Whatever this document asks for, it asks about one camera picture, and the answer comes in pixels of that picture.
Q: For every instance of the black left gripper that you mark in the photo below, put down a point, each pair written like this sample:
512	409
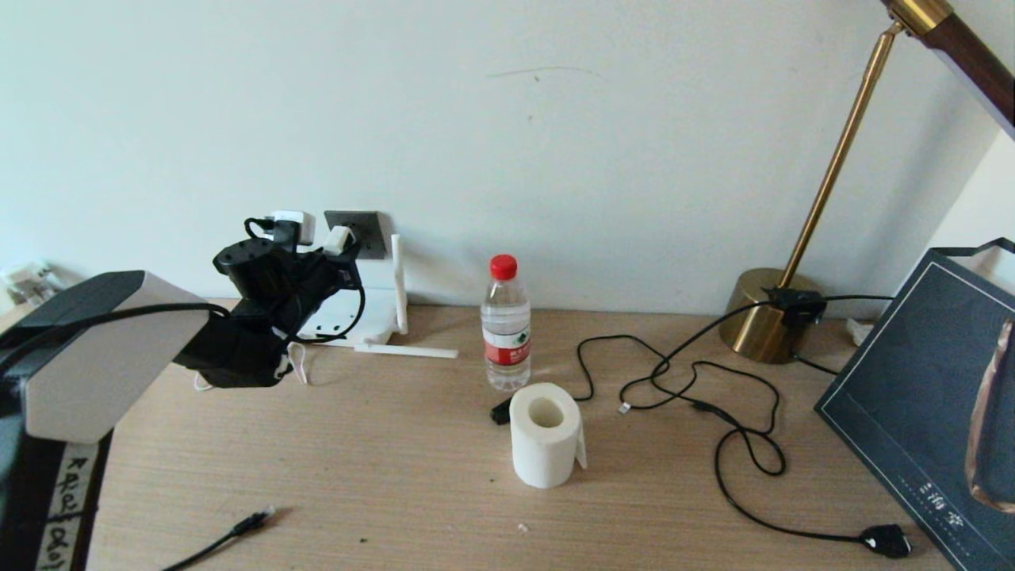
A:
313	279

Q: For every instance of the white power adapter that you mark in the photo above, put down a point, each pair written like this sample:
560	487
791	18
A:
337	239

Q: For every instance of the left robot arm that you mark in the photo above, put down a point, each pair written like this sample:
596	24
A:
95	365

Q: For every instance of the white router with antennas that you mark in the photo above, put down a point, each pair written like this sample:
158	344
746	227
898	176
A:
377	313

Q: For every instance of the clear water bottle red cap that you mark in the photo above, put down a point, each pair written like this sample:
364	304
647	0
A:
506	317

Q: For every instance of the white toilet paper roll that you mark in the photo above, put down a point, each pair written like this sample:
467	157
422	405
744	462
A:
543	452

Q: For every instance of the clear plastic wrapper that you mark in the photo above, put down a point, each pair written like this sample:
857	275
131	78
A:
30	281

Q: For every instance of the brass desk lamp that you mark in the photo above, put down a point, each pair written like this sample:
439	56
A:
761	323

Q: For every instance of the black adapter on lamp base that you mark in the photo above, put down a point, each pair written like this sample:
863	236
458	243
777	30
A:
794	304

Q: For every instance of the small white object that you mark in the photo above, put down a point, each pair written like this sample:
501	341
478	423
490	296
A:
858	331

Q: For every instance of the dark blue paper gift bag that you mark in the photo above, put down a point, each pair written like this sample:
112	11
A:
912	396

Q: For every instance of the grey wall socket plate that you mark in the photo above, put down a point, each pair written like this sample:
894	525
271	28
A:
373	235

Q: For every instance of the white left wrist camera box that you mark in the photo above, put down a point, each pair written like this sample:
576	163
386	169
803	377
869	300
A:
295	224

